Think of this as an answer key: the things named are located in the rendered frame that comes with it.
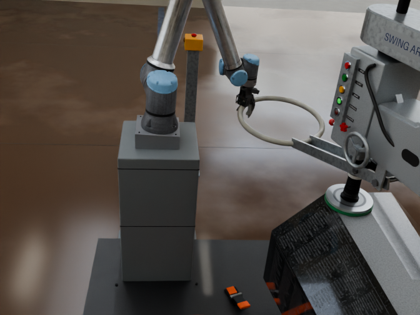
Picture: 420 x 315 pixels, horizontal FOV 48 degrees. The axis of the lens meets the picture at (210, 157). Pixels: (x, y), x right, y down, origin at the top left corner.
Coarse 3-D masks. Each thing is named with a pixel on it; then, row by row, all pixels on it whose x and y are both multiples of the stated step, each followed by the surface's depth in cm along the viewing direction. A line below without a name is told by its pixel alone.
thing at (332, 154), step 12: (300, 144) 239; (312, 144) 248; (324, 144) 239; (336, 144) 231; (312, 156) 231; (324, 156) 222; (336, 156) 214; (348, 168) 207; (372, 180) 188; (384, 180) 187; (396, 180) 191
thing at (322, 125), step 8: (264, 96) 280; (272, 96) 282; (280, 96) 282; (296, 104) 280; (304, 104) 278; (240, 112) 263; (312, 112) 273; (240, 120) 258; (320, 120) 266; (248, 128) 252; (320, 128) 260; (256, 136) 249; (264, 136) 247; (320, 136) 254; (280, 144) 246; (288, 144) 245
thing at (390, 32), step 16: (368, 16) 176; (384, 16) 168; (400, 16) 170; (416, 16) 171; (368, 32) 176; (384, 32) 169; (400, 32) 162; (416, 32) 156; (384, 48) 170; (400, 48) 163; (416, 48) 157; (416, 64) 158
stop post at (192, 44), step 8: (192, 40) 318; (200, 40) 318; (192, 48) 321; (200, 48) 321; (192, 56) 326; (192, 64) 329; (192, 72) 332; (192, 80) 335; (192, 88) 339; (192, 96) 342; (184, 104) 353; (192, 104) 345; (184, 112) 349; (192, 112) 349; (184, 120) 352; (192, 120) 352
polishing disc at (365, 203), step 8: (336, 184) 227; (344, 184) 227; (328, 192) 221; (336, 192) 221; (360, 192) 223; (328, 200) 217; (336, 200) 216; (360, 200) 217; (368, 200) 218; (336, 208) 213; (344, 208) 211; (352, 208) 212; (360, 208) 212; (368, 208) 213
